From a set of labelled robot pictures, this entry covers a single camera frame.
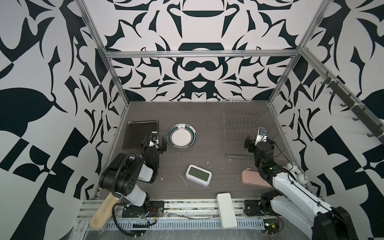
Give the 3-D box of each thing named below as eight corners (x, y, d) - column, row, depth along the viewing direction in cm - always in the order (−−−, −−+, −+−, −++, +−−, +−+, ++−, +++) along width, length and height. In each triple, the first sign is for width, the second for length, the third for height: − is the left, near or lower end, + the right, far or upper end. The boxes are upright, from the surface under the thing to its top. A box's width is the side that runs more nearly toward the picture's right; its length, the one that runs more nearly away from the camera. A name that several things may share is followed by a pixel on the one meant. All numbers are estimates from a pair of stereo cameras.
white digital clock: (184, 178, 85) (183, 176, 82) (189, 165, 90) (189, 162, 87) (208, 188, 82) (209, 186, 79) (212, 174, 87) (213, 171, 83)
